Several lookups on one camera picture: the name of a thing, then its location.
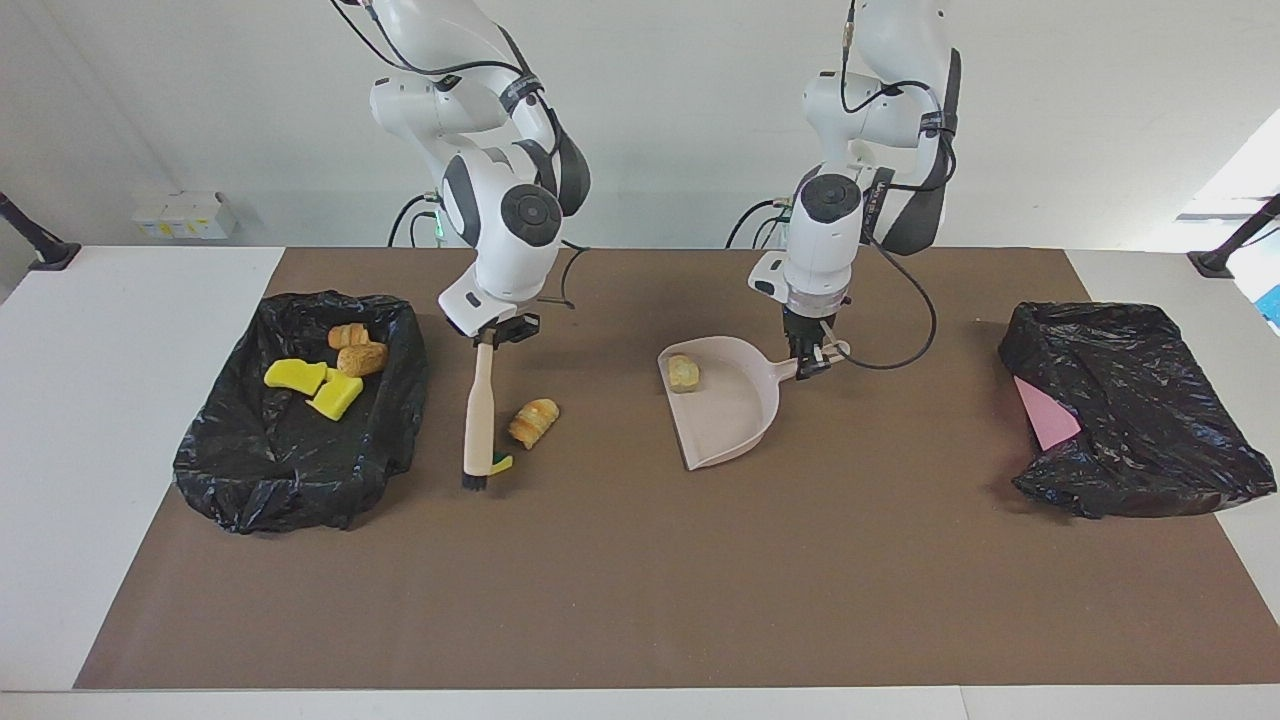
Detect black left base cable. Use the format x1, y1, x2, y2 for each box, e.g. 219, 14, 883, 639
725, 198, 801, 249

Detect black right base cable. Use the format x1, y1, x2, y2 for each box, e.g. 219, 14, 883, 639
388, 193, 443, 249

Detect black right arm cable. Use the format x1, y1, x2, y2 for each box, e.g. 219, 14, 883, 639
335, 0, 591, 311

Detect brown table mat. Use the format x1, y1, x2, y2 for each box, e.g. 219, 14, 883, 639
73, 247, 1280, 691

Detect black camera stand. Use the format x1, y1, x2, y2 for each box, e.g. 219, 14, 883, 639
0, 192, 82, 272
1187, 194, 1280, 279

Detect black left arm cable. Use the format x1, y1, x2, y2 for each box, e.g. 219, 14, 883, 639
822, 0, 961, 372

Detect brown bread roll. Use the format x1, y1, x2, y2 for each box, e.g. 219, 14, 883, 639
337, 342, 389, 378

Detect black base cable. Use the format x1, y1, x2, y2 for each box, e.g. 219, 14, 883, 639
725, 198, 801, 249
388, 193, 443, 249

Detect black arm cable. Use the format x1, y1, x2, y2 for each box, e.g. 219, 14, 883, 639
335, 0, 591, 311
822, 0, 961, 372

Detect yellow sponge piece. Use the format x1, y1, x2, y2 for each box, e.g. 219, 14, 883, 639
306, 368, 365, 422
263, 358, 328, 397

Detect crumpled black trash bag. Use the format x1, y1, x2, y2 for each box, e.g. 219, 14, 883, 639
998, 301, 1278, 520

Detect black bag lined bin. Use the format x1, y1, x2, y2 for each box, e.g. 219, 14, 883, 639
173, 291, 429, 534

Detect pink sheet in bag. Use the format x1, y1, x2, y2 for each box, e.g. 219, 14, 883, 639
1013, 375, 1082, 452

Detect beige plastic dustpan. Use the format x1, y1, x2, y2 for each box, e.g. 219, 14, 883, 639
657, 336, 851, 471

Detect beige hand brush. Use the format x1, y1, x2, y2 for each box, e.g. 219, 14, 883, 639
461, 340, 497, 491

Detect white wall socket boxes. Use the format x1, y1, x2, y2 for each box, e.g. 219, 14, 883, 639
131, 191, 238, 240

